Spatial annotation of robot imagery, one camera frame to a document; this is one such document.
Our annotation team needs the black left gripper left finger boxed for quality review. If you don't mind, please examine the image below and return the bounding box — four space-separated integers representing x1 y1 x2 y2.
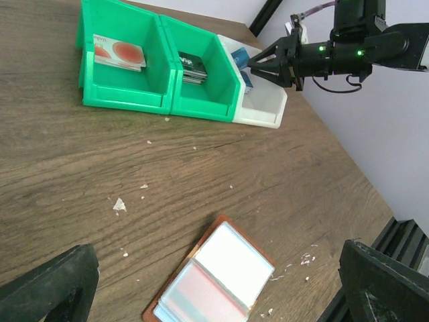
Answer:
1 244 99 321

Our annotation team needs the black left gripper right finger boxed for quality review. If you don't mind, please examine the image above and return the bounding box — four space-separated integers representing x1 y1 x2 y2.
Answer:
339 239 428 321

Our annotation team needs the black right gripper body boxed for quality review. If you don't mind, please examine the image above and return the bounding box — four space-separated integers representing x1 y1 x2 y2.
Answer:
280 30 372 91

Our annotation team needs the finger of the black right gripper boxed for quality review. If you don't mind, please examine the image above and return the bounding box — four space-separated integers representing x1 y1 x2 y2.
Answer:
251 66 288 88
247 36 292 67

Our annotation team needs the brown leather card holder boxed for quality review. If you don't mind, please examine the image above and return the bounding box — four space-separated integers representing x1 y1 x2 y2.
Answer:
141 214 275 321

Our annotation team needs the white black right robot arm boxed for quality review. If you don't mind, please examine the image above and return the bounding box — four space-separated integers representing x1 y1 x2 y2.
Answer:
247 1 428 93

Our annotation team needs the blue card stack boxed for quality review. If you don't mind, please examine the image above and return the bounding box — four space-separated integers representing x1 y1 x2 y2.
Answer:
240 70 253 94

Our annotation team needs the black VIP card stack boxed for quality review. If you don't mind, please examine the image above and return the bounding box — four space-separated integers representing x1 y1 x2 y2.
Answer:
178 52 207 85

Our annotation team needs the red white card in holder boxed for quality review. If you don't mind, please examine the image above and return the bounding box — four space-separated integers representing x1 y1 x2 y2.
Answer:
160 261 251 322

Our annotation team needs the red white card stack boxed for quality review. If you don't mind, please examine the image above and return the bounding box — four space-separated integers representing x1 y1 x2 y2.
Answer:
93 34 146 72

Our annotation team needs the white plastic bin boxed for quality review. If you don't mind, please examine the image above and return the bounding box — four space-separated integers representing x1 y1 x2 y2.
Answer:
218 34 288 129

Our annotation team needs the middle green plastic bin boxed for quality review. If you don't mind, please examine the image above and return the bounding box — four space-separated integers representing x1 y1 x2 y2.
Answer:
160 15 241 122

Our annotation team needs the green plastic bin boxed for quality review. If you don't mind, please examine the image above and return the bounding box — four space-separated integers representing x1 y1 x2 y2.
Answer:
160 15 241 122
76 1 177 115

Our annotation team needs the left green plastic bin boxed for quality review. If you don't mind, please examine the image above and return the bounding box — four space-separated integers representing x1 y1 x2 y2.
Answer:
76 1 177 115

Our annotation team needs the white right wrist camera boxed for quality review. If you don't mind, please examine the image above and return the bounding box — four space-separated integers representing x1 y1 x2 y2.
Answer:
284 13 309 44

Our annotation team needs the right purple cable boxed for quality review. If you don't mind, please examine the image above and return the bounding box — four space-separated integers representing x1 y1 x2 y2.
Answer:
300 0 336 17

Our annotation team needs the black right back frame post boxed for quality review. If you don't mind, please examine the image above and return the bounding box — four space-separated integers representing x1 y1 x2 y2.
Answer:
249 0 283 37

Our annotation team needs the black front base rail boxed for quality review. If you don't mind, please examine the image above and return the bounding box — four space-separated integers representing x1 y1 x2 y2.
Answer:
318 219 428 321

